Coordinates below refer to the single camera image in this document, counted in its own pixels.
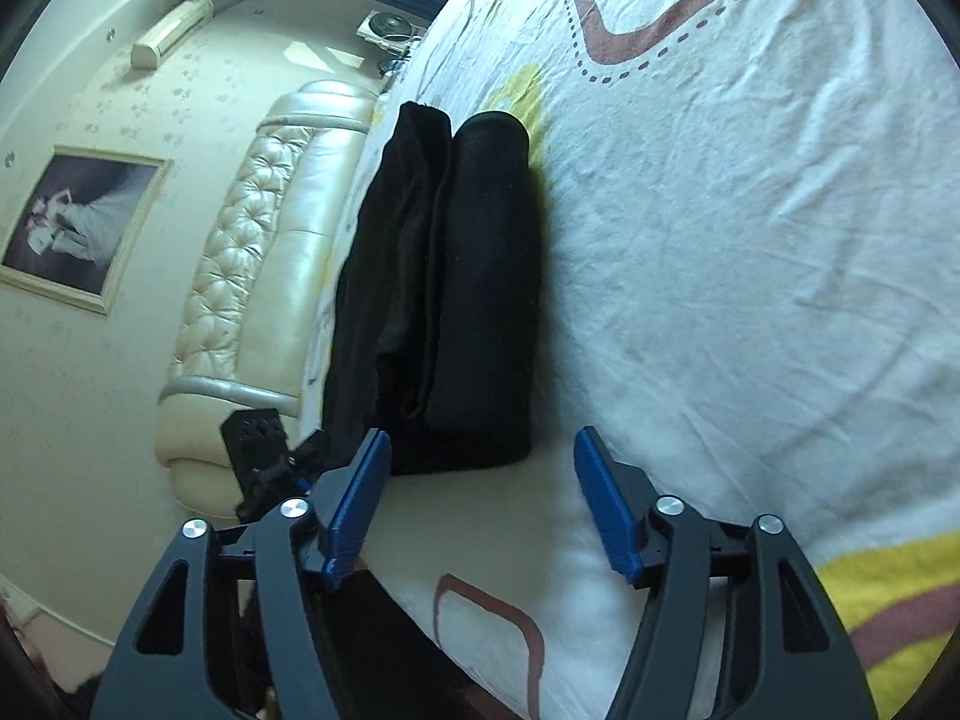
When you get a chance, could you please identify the black pants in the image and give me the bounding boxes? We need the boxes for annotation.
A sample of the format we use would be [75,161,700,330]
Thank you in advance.
[322,103,544,476]

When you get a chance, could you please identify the cream tufted leather headboard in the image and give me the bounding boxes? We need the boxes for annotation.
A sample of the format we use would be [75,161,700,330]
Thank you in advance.
[155,80,377,518]

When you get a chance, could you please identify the framed wedding photo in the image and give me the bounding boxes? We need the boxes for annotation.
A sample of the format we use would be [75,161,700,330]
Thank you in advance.
[2,145,172,316]

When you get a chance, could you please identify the small white desk fan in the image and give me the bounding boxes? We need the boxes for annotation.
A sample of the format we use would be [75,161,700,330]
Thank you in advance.
[356,10,427,78]

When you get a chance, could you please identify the patterned white bed sheet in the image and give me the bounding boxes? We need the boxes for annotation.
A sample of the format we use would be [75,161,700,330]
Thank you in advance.
[358,0,958,718]

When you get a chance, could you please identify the white wall air conditioner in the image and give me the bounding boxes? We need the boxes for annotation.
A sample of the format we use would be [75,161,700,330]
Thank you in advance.
[128,0,215,71]

